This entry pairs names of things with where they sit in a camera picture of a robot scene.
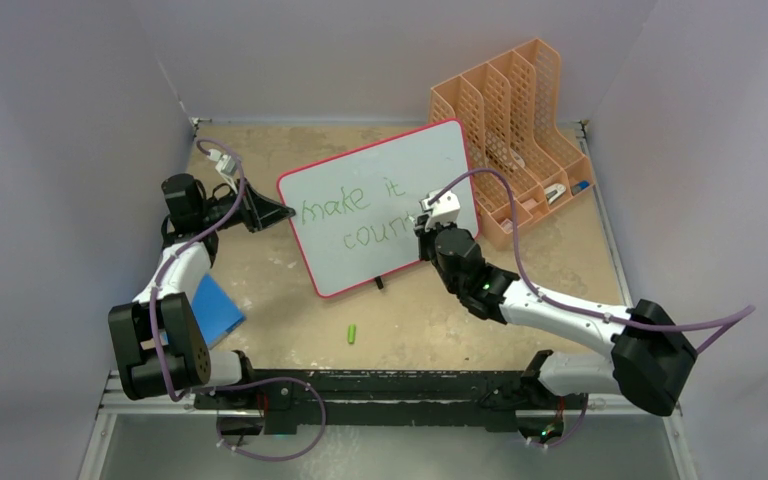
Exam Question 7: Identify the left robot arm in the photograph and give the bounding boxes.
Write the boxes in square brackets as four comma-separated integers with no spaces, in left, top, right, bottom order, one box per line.
[108,174,295,409]

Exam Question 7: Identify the orange file organizer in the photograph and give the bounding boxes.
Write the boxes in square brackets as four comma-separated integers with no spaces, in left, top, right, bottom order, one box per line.
[428,38,596,249]

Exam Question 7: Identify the blue book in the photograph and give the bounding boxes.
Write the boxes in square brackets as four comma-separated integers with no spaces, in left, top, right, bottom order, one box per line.
[156,274,245,349]

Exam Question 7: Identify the pink framed whiteboard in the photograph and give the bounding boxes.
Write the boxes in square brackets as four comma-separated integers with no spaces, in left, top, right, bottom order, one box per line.
[276,119,471,298]

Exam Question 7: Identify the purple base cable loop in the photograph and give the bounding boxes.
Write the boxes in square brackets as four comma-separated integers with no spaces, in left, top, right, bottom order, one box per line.
[214,376,328,463]

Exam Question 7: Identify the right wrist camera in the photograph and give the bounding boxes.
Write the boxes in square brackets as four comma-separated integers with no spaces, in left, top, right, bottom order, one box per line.
[415,190,461,231]

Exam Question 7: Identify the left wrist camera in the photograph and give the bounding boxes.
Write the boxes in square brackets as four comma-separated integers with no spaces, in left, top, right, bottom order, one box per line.
[207,149,239,193]

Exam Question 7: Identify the black base bar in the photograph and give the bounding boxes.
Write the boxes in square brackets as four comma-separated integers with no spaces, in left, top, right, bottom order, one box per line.
[195,369,584,436]

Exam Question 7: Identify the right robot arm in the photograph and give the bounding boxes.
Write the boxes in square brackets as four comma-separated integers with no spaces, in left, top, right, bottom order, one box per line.
[414,215,698,417]

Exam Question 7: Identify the aluminium frame rail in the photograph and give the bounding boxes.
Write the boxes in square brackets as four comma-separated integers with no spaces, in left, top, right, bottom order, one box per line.
[79,370,699,479]

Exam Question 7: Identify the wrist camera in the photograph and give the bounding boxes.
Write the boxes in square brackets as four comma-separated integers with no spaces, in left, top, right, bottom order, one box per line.
[207,149,239,193]
[415,190,461,231]

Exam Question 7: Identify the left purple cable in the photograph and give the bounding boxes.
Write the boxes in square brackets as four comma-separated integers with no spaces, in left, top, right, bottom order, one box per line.
[147,137,247,402]

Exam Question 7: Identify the white stapler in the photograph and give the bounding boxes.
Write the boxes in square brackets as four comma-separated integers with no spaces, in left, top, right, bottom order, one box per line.
[544,183,567,205]

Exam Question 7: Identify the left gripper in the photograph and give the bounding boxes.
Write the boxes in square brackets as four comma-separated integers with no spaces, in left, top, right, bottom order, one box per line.
[199,178,294,234]

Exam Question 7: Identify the green marker cap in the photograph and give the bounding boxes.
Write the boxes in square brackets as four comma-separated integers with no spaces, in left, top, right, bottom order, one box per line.
[347,324,357,345]

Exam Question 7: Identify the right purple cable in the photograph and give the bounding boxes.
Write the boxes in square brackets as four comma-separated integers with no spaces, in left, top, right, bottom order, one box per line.
[428,167,756,356]

